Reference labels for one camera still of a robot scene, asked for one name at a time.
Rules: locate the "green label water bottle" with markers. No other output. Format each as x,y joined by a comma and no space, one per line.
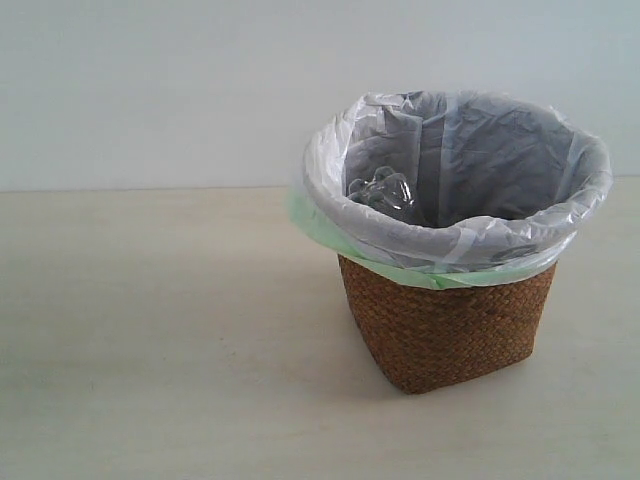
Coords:
387,189

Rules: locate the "white green plastic bin liner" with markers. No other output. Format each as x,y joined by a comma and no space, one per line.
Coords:
500,187

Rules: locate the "woven brown wicker basket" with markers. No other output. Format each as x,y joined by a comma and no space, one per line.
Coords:
423,339

